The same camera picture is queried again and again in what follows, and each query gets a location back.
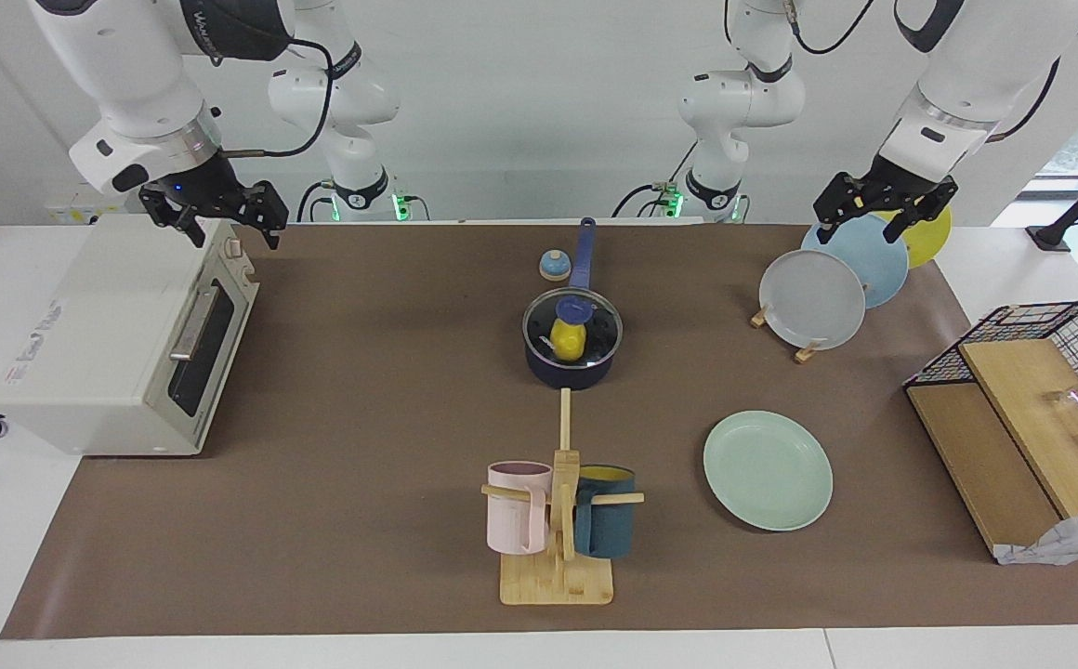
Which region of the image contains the pink mug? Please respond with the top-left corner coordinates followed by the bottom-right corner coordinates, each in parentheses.
top-left (487, 461), bottom-right (554, 556)

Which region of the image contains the dark teal mug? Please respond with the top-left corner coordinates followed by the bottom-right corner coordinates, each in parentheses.
top-left (573, 465), bottom-right (638, 559)

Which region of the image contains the white toaster oven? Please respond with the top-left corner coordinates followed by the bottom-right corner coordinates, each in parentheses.
top-left (0, 214), bottom-right (259, 457)

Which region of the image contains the light blue plate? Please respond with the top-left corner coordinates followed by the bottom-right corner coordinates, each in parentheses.
top-left (801, 216), bottom-right (910, 309)

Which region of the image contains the dark blue saucepan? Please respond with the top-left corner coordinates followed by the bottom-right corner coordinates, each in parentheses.
top-left (522, 217), bottom-right (624, 391)

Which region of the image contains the yellow plate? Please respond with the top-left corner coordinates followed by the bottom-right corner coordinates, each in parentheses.
top-left (874, 204), bottom-right (953, 270)

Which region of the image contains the black left arm base cable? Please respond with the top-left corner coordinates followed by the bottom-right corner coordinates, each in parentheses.
top-left (611, 139), bottom-right (700, 221)

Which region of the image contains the white power strip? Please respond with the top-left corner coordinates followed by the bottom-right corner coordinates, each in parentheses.
top-left (45, 190), bottom-right (145, 225)

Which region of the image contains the wooden plate rack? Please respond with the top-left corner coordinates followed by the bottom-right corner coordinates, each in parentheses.
top-left (751, 302), bottom-right (823, 364)

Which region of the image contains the grey plate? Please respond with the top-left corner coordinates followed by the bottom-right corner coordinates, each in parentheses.
top-left (759, 249), bottom-right (867, 352)

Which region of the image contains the glass lid with blue knob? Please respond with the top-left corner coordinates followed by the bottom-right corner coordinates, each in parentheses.
top-left (522, 288), bottom-right (624, 367)

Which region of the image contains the brown table mat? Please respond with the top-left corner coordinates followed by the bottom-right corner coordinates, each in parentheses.
top-left (0, 223), bottom-right (1078, 640)

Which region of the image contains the yellow lemon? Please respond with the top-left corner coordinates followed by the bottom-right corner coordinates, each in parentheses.
top-left (550, 319), bottom-right (588, 363)

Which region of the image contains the wooden mug tree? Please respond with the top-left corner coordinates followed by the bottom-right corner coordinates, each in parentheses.
top-left (480, 388), bottom-right (646, 607)

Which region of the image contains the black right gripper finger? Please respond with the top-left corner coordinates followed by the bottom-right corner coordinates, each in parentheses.
top-left (256, 181), bottom-right (291, 251)
top-left (167, 209), bottom-right (207, 249)

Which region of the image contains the black right arm base cable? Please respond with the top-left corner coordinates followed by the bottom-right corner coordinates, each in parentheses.
top-left (296, 180), bottom-right (335, 224)

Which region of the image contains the dark wooden shelf board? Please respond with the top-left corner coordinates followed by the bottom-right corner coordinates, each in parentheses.
top-left (906, 382), bottom-right (1062, 560)

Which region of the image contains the white patterned paper bag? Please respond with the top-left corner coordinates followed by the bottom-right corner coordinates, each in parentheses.
top-left (993, 505), bottom-right (1078, 567)

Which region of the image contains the black arm base cable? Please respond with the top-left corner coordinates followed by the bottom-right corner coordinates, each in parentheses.
top-left (296, 180), bottom-right (335, 224)
top-left (611, 139), bottom-right (700, 221)

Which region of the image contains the mint green plate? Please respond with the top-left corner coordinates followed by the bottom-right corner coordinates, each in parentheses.
top-left (703, 411), bottom-right (835, 532)

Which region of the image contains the light wooden shelf board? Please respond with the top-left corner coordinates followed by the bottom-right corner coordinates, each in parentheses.
top-left (958, 338), bottom-right (1078, 519)

